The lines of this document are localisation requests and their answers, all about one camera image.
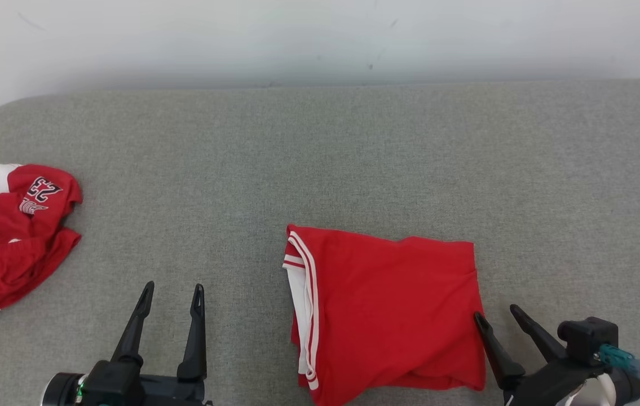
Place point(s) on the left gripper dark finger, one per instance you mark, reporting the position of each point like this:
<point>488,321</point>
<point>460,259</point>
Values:
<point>195,344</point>
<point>133,332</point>

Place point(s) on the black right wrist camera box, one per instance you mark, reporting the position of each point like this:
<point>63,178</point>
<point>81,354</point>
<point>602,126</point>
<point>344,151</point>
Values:
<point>585,338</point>

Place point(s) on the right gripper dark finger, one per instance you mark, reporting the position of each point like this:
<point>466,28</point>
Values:
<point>500,358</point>
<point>542,338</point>

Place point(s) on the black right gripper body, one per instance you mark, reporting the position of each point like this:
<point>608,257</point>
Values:
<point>545,386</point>

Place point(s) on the grey fabric sofa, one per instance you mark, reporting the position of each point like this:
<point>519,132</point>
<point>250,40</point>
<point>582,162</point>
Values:
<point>353,158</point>

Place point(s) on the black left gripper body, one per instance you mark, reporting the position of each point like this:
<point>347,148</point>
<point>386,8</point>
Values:
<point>139,392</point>

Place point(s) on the red shorts with white stripe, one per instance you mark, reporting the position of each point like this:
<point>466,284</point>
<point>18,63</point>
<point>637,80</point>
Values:
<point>9,259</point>

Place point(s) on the red shirt with white trim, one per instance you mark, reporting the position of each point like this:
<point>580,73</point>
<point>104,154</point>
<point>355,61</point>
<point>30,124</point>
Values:
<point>393,316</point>

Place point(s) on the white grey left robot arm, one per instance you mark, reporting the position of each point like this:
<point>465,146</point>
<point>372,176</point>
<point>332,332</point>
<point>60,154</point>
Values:
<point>60,392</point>

